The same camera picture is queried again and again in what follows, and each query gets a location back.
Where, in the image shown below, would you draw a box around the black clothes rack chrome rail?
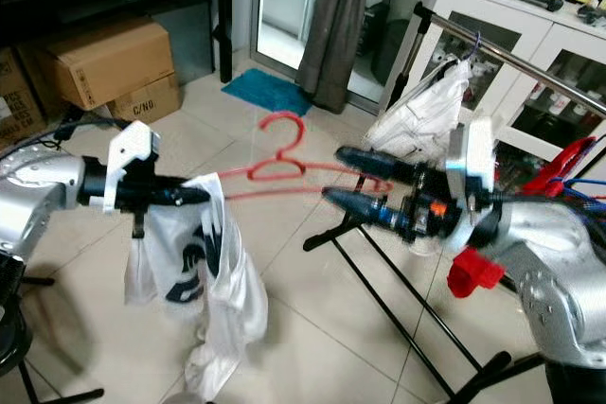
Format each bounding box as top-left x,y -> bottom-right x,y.
303,2 -> 606,404

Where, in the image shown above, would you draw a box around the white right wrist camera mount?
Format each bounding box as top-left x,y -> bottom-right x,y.
445,117 -> 500,227

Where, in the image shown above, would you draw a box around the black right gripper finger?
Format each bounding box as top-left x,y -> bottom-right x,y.
335,145 -> 425,187
321,186 -> 419,240

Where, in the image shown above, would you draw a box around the white shorts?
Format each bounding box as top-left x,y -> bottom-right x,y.
365,57 -> 476,166

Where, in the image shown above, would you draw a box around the white garment with black print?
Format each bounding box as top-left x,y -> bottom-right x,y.
123,172 -> 268,403

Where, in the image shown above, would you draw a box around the grey board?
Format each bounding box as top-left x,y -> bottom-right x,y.
151,0 -> 223,74

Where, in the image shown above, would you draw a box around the purple plastic hanger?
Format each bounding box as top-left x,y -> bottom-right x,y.
470,30 -> 486,66

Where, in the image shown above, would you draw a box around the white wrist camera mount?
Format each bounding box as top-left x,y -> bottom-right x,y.
104,120 -> 162,213
445,117 -> 500,227

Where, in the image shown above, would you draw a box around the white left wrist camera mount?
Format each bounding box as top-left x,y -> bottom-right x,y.
104,120 -> 162,213

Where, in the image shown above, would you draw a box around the cardboard box with white labels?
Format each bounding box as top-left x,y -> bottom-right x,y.
0,44 -> 58,149

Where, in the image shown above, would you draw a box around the teal floor mat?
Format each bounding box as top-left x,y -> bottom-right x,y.
220,67 -> 311,119

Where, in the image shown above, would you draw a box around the grey curtain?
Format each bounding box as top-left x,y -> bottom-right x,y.
298,0 -> 376,114

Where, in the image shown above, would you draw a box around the cardboard box with C/NO print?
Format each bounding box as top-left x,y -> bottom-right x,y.
106,71 -> 184,125

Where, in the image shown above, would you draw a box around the glass sliding door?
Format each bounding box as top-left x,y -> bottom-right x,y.
251,0 -> 432,110

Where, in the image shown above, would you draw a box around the plain cardboard box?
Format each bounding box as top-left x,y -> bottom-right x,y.
45,16 -> 178,112

